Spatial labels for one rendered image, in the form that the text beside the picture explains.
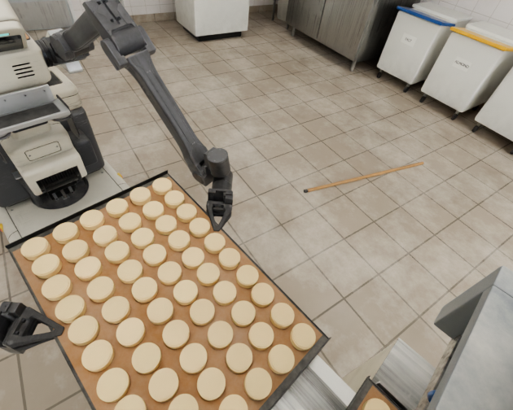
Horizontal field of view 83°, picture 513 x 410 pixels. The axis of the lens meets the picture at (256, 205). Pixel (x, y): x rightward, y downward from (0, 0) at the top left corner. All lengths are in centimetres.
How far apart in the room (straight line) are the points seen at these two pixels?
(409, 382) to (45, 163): 142
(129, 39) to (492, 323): 89
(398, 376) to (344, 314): 99
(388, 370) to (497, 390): 36
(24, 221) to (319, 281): 158
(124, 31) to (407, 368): 102
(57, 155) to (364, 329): 168
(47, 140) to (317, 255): 150
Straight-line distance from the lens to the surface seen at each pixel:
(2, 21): 122
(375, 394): 70
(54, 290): 72
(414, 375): 82
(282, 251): 185
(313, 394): 72
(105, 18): 88
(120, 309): 66
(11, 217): 190
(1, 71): 131
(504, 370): 48
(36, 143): 144
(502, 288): 55
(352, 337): 174
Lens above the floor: 153
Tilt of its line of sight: 48 degrees down
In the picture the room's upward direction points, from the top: 9 degrees clockwise
